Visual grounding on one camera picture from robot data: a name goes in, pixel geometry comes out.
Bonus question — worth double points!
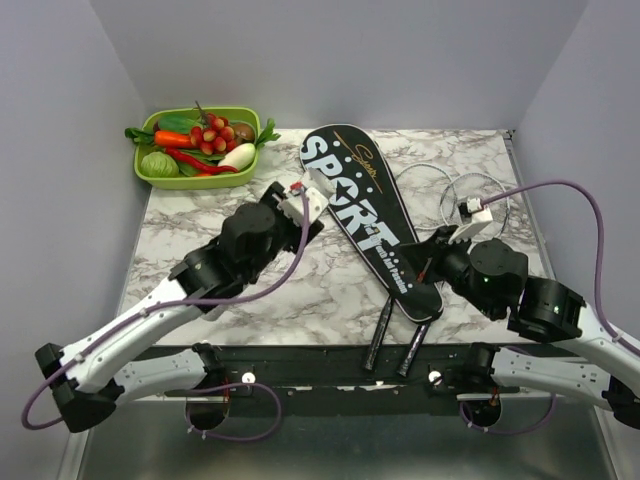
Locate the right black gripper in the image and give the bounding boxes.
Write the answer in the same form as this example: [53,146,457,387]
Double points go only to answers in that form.
[396,224,496,317]

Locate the white shuttlecock tube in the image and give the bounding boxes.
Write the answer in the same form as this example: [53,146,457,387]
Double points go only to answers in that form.
[307,168,335,199]

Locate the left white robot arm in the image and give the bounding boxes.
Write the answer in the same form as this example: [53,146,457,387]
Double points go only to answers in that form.
[35,181,328,433]

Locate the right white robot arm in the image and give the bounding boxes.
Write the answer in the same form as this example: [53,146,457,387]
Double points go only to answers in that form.
[394,227,639,428]

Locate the black racket cover bag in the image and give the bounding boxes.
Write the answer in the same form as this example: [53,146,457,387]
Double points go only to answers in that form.
[299,124,443,324]

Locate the white toy radish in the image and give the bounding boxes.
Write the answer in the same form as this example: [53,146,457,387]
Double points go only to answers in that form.
[218,143,257,171]

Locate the green leafy toy vegetable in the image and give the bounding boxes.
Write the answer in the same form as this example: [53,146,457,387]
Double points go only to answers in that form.
[254,118,281,150]

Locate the red toy cherry bunch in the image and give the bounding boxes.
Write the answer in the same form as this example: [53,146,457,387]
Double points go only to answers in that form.
[190,114,237,155]

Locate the red toy chili pepper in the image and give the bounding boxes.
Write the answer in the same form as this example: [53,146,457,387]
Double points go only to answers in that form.
[165,148,238,175]

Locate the green plastic basket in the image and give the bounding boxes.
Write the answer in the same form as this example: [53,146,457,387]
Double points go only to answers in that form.
[125,105,264,190]

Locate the green toy cabbage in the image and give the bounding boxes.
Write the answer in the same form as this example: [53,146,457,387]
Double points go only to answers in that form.
[139,151,180,178]

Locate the orange toy carrot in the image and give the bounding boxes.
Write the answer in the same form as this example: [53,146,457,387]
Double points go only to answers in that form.
[153,130,195,149]

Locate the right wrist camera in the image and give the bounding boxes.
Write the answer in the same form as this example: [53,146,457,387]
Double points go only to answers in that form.
[448,197,494,245]

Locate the badminton racket left handle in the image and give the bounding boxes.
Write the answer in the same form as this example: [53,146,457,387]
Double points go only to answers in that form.
[362,296,394,372]

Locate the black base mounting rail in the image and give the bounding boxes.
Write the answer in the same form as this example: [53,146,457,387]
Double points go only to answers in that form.
[144,341,556,418]

